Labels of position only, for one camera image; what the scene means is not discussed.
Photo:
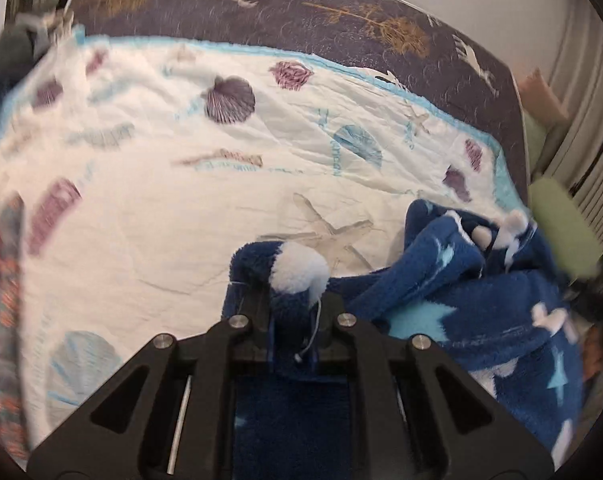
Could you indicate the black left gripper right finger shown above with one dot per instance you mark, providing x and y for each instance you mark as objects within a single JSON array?
[{"x": 414, "y": 413}]

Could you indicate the dark grey clothes pile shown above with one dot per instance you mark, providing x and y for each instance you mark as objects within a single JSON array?
[{"x": 26, "y": 41}]

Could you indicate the folded patterned multicolour garment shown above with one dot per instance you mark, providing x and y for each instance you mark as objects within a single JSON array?
[{"x": 13, "y": 425}]

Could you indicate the green cushion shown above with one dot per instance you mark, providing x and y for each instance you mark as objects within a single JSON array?
[{"x": 575, "y": 248}]

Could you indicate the white pleated curtain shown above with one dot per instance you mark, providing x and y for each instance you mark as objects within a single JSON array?
[{"x": 576, "y": 159}]

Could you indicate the white sea-pattern quilt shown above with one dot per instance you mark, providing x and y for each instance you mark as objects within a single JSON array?
[{"x": 145, "y": 163}]

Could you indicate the navy blue star fleece garment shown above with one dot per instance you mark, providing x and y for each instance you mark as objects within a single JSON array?
[{"x": 488, "y": 292}]

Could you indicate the peach pillow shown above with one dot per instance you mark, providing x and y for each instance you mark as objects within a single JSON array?
[{"x": 540, "y": 101}]

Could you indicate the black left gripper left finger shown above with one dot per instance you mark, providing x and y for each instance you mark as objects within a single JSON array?
[{"x": 168, "y": 413}]

